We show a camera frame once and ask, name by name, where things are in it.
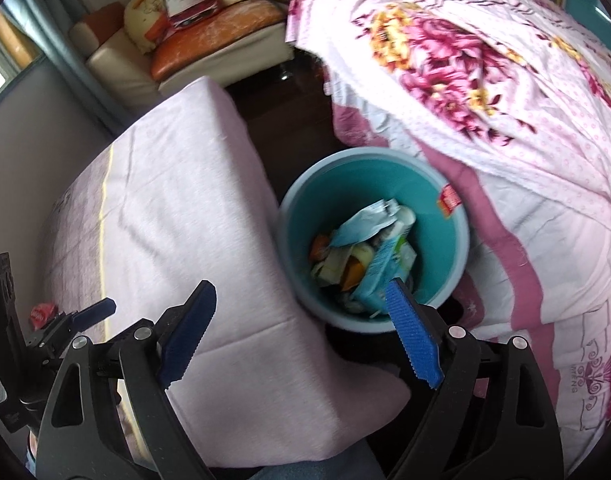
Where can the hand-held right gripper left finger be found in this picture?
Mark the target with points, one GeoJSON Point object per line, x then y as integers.
{"type": "Point", "coordinates": [185, 340]}

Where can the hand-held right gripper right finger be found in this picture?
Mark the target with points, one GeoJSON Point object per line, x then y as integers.
{"type": "Point", "coordinates": [415, 340]}

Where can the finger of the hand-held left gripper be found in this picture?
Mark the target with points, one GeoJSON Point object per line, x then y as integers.
{"type": "Point", "coordinates": [95, 310]}

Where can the red wrapper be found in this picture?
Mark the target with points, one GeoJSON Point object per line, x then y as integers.
{"type": "Point", "coordinates": [41, 314]}

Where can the light blue drink carton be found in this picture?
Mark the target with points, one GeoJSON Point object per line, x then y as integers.
{"type": "Point", "coordinates": [380, 270]}

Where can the orange foil snack bag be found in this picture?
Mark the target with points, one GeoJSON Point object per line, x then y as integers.
{"type": "Point", "coordinates": [354, 272]}

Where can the yellow snack packet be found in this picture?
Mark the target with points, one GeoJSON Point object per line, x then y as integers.
{"type": "Point", "coordinates": [330, 267]}

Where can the white plastic bottle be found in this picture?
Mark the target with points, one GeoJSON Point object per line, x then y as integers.
{"type": "Point", "coordinates": [405, 217]}

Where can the grey-blue packet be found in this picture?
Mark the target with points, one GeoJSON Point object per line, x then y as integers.
{"type": "Point", "coordinates": [360, 225]}

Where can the orange and green snack packet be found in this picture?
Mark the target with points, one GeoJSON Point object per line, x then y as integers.
{"type": "Point", "coordinates": [319, 247]}

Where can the teal bin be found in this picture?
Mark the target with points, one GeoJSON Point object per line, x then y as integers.
{"type": "Point", "coordinates": [345, 185]}

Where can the lilac tablecloth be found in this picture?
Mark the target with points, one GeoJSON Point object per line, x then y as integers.
{"type": "Point", "coordinates": [185, 185]}

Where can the person's leg in jeans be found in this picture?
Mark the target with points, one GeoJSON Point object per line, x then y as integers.
{"type": "Point", "coordinates": [325, 470]}

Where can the cream sofa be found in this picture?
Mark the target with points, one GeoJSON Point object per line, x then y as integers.
{"type": "Point", "coordinates": [125, 75]}

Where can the pink floral blanket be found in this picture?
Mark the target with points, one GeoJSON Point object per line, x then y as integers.
{"type": "Point", "coordinates": [485, 110]}

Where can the grey-blue curtain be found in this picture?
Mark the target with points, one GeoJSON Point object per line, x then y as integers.
{"type": "Point", "coordinates": [70, 50]}

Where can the yellow pillow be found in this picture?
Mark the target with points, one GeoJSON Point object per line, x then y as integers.
{"type": "Point", "coordinates": [140, 15]}

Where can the orange seat cushion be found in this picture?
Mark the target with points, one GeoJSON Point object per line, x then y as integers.
{"type": "Point", "coordinates": [215, 35]}

